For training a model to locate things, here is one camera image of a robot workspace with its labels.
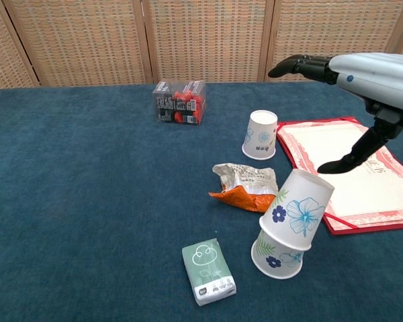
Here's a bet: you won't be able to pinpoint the green tissue pack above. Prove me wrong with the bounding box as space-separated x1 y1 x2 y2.
181 237 238 307

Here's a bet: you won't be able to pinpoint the clear box red black contents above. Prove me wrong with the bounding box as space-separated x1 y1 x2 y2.
152 78 208 126

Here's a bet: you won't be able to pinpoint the crumpled orange snack wrapper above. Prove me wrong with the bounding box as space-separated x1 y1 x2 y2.
208 162 281 214

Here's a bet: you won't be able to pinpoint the woven wooden folding screen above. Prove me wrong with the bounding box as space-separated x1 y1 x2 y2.
0 0 403 92

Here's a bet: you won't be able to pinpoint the red certificate folder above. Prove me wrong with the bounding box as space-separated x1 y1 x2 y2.
276 116 403 235

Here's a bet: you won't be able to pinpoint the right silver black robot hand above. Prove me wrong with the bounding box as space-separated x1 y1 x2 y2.
267 52 403 174

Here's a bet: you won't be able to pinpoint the blue carpet table mat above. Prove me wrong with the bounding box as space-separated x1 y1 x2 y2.
0 79 403 322

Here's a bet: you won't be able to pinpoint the white floral paper cup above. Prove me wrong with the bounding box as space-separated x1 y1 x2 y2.
241 109 278 160
251 229 305 280
259 168 335 252

